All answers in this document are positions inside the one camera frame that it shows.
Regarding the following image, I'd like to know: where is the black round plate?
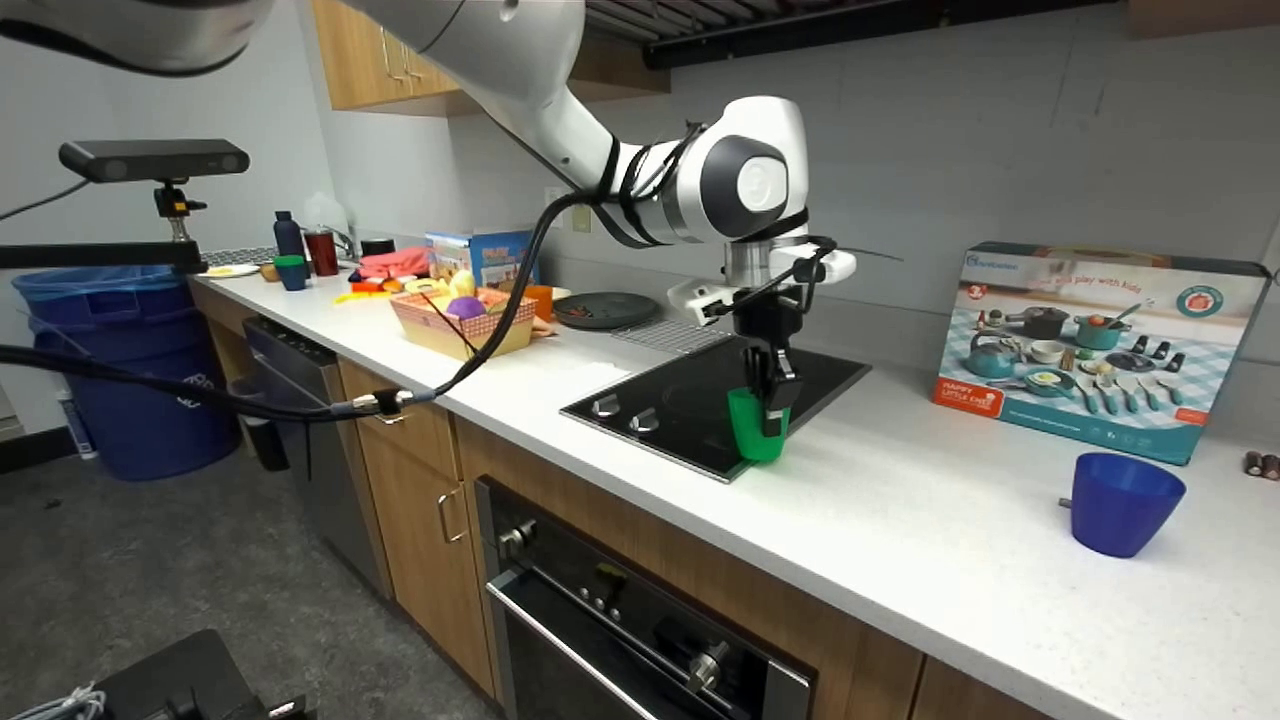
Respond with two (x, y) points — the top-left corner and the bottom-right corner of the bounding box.
(551, 289), (668, 334)

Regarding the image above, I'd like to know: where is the black built-in oven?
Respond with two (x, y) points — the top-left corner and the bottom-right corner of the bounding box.
(476, 475), (817, 720)

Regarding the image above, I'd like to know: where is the black range hood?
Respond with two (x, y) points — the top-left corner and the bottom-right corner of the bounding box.
(579, 0), (1110, 71)

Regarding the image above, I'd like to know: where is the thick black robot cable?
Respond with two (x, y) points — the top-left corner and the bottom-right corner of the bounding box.
(0, 183), (632, 422)

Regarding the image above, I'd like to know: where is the dark red cup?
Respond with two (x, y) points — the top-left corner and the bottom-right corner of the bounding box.
(302, 227), (344, 280)

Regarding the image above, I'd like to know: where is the wooden tray with items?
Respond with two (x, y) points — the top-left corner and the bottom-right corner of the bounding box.
(389, 280), (538, 366)

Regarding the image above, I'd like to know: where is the narrow wooden cabinet door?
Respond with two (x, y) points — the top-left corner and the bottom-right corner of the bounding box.
(910, 656), (1056, 720)

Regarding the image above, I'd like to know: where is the blue plastic cup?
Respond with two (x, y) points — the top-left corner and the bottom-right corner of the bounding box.
(1068, 449), (1193, 558)

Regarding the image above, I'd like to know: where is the blue recycling bin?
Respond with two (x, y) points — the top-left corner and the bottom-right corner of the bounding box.
(10, 259), (249, 482)

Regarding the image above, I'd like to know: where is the toy cookware set box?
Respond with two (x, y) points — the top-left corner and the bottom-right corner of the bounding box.
(932, 238), (1275, 469)

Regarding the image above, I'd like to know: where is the blue cardboard box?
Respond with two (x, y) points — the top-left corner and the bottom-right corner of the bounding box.
(428, 227), (544, 293)

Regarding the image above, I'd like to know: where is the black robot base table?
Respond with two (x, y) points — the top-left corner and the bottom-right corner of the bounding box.
(92, 626), (313, 720)

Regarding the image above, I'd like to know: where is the small dark container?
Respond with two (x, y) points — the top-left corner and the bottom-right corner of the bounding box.
(239, 413), (293, 470)

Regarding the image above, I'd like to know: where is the wooden upper cabinet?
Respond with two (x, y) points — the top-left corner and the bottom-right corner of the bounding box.
(307, 0), (671, 116)

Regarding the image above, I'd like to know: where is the stainless dishwasher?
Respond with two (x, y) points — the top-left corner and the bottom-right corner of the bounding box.
(239, 313), (391, 591)

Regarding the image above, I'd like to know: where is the black stereo camera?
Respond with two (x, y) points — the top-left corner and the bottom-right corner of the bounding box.
(56, 135), (253, 183)

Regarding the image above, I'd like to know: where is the green plastic cup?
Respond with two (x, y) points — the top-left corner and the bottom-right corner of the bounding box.
(724, 385), (793, 469)

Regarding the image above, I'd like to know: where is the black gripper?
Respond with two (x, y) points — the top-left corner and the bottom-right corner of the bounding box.
(733, 284), (810, 422)

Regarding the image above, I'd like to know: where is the black camera boom stand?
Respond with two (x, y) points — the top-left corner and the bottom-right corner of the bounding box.
(0, 179), (210, 272)

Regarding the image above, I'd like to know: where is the wooden drawer front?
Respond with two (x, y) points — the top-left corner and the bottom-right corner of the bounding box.
(337, 357), (462, 481)

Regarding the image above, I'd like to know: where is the dark blue bottle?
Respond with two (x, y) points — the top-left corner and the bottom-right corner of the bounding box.
(273, 206), (307, 259)

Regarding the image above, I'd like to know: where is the red toy piece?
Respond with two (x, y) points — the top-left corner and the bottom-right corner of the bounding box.
(352, 245), (436, 293)

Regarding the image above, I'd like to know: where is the black glass cooktop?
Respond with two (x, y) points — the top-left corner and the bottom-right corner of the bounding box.
(560, 331), (873, 482)

